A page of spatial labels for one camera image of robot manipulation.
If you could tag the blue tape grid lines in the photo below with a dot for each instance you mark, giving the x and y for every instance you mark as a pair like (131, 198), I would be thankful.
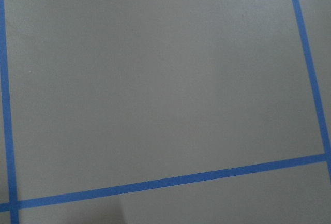
(14, 204)

